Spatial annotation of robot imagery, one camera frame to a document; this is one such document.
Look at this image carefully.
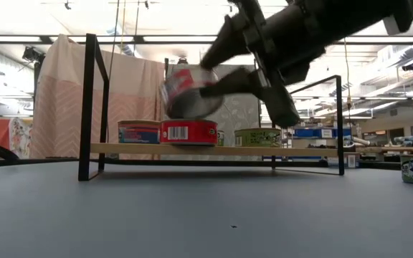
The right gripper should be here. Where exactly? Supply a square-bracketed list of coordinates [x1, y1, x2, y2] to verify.
[199, 0, 326, 128]

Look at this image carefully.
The red label can silver lid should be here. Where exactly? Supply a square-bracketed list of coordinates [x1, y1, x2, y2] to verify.
[159, 119, 219, 147]
[159, 67, 225, 120]

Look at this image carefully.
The Wild Planet can gold lid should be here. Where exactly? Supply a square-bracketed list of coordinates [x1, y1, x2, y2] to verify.
[117, 119, 162, 145]

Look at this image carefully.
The grey-green leaf print cloth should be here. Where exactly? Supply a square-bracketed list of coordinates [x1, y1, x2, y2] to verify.
[160, 63, 263, 161]

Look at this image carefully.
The pink chevron cloth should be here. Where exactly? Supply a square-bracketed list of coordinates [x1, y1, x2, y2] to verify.
[30, 34, 167, 161]

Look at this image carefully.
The long wooden workbench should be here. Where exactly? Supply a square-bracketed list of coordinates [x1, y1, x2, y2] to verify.
[353, 145, 413, 155]

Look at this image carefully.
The small black mounted device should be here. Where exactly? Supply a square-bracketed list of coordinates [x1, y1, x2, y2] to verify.
[22, 45, 46, 65]

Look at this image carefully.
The white floral cloth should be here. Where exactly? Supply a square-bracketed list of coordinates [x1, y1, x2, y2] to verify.
[8, 117, 34, 160]

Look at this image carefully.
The wooden shelf black metal frame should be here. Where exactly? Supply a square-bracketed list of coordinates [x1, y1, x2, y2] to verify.
[77, 33, 346, 182]

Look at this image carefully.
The black aluminium table frame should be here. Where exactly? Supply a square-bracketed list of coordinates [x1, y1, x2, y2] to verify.
[0, 134, 403, 171]

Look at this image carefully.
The thin hanging cable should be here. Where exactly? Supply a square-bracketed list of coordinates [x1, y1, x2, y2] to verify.
[338, 35, 353, 108]

